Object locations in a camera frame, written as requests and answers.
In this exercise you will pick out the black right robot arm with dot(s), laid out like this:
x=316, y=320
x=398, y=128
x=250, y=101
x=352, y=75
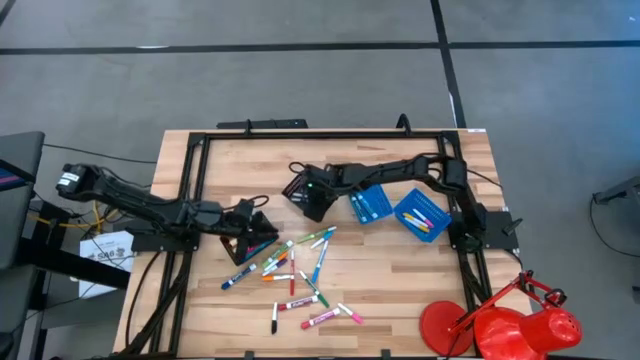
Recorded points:
x=395, y=167

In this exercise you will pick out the black slotted plastic basket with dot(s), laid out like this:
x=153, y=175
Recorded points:
x=229, y=251
x=294, y=190

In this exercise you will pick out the blue slotted plastic basket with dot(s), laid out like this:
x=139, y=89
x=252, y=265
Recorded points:
x=382, y=200
x=435, y=207

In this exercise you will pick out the pink Expo chisel marker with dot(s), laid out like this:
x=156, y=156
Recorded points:
x=320, y=318

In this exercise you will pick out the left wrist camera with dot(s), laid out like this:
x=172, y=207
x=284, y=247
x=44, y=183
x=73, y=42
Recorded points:
x=244, y=207

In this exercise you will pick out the dark blue Expo marker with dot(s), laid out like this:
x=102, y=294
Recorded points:
x=239, y=276

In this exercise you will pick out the orange marker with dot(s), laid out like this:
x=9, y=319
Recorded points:
x=270, y=278
x=283, y=257

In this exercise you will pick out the pale yellow highlighter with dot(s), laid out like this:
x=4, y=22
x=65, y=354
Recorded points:
x=412, y=218

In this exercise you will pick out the pink SKK marker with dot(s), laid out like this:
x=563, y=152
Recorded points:
x=352, y=315

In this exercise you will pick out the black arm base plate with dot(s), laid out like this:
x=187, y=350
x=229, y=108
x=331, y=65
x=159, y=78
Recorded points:
x=500, y=235
x=160, y=242

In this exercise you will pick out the purple marker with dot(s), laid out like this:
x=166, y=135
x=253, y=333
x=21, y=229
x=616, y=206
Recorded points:
x=277, y=265

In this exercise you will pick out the teal capped white marker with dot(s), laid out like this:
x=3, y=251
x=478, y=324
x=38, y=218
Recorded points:
x=327, y=235

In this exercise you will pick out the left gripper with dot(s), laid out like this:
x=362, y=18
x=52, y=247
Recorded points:
x=215, y=220

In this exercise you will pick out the black clamp hook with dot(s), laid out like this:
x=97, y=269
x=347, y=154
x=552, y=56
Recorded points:
x=402, y=121

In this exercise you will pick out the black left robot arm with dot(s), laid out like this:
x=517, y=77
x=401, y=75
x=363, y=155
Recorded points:
x=140, y=202

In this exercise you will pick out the red marker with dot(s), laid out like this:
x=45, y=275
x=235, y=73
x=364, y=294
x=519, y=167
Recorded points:
x=292, y=280

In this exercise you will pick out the light green Expo marker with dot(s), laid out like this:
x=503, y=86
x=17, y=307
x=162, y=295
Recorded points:
x=315, y=235

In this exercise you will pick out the white paper sheet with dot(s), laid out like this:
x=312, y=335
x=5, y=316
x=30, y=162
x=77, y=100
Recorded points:
x=100, y=255

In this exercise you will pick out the magenta Expo chisel marker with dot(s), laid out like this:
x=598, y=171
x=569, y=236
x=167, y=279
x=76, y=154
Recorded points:
x=298, y=303

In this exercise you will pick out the black metal table frame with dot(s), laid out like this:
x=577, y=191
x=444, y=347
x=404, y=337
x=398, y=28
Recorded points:
x=325, y=135

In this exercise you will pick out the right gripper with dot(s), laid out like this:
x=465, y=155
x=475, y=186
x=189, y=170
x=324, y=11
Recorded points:
x=320, y=182

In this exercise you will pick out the small pink marker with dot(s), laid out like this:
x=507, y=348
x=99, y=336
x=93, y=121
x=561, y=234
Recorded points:
x=424, y=218

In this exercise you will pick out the green fine Expo marker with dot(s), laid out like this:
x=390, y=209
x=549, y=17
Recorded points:
x=315, y=290

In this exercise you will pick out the black marker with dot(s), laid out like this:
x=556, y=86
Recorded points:
x=274, y=325

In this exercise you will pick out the gray stand foot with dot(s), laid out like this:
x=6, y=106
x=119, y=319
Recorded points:
x=620, y=192

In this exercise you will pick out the black power strip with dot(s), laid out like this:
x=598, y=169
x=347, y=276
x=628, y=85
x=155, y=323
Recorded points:
x=265, y=124

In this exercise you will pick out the light blue marker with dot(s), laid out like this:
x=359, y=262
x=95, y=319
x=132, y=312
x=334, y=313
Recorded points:
x=319, y=265

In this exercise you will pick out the gray desk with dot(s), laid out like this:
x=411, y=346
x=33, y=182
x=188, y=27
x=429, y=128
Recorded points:
x=20, y=150

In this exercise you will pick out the red desk lamp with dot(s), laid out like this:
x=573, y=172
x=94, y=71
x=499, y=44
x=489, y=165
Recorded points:
x=525, y=332

